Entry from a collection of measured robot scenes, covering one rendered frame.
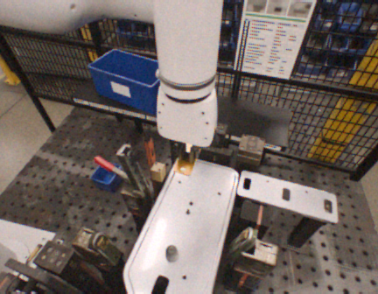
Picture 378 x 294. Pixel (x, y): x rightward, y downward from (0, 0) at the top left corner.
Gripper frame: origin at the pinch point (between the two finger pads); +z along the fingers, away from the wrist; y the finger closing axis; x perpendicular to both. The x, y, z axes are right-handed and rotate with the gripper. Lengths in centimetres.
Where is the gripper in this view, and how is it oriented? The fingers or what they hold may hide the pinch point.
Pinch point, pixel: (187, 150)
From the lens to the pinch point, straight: 48.8
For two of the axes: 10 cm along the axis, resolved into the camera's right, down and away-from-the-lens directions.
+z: 0.0, 6.7, 7.5
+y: 9.5, 2.4, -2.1
